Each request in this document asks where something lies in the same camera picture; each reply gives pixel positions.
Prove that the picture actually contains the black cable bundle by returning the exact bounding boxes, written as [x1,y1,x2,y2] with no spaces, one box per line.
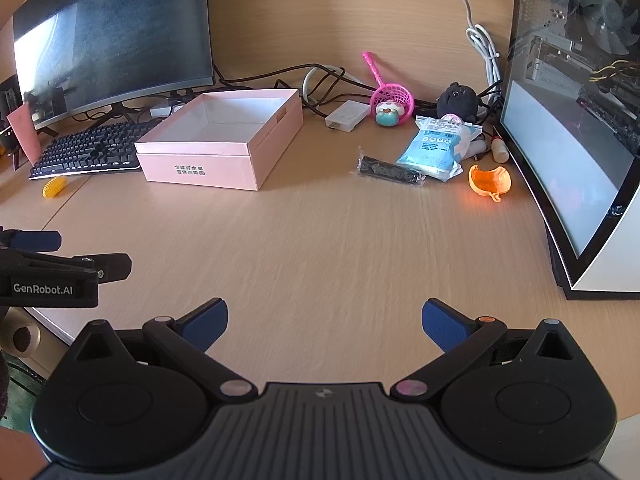
[215,62,503,116]

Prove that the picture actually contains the black curved monitor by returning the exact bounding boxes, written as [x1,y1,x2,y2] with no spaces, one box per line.
[11,0,221,136]

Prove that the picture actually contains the white cable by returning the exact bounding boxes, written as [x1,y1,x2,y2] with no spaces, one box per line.
[432,0,502,91]

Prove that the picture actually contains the pink toy net scoop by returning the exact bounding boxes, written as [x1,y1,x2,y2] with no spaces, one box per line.
[362,51,416,118]

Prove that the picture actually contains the orange silicone piece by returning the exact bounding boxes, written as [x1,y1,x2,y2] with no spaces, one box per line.
[468,164,513,203]

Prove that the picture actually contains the pink cardboard box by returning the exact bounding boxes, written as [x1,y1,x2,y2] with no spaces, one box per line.
[134,88,304,192]

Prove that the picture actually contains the white tube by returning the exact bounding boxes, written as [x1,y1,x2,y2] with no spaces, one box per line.
[465,135,493,161]

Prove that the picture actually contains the person's left hand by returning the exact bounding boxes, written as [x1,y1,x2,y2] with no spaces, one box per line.
[0,307,41,358]

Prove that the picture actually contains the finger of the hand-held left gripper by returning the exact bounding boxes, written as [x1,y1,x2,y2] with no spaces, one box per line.
[75,253,133,282]
[0,229,62,252]

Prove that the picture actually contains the white adapter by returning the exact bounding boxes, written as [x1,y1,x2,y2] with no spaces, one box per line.
[325,100,372,131]

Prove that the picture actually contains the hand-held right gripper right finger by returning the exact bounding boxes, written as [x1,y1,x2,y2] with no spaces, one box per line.
[387,298,576,403]

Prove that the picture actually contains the black item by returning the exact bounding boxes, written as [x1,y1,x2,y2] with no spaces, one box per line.
[356,146,427,186]

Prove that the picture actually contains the teal egg toy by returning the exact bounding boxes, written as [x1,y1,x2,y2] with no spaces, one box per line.
[375,101,403,128]

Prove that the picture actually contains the black keyboard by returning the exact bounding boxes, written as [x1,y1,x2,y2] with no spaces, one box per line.
[28,119,163,181]

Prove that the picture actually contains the pink card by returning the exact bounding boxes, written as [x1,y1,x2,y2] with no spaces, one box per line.
[6,102,42,167]

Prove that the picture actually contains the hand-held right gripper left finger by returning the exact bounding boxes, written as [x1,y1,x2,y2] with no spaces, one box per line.
[70,297,258,403]

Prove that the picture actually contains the black plush toy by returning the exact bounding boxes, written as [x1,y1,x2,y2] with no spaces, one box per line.
[436,82,483,122]

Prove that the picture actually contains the blue and white packet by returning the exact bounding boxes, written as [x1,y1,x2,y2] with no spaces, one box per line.
[396,115,483,181]

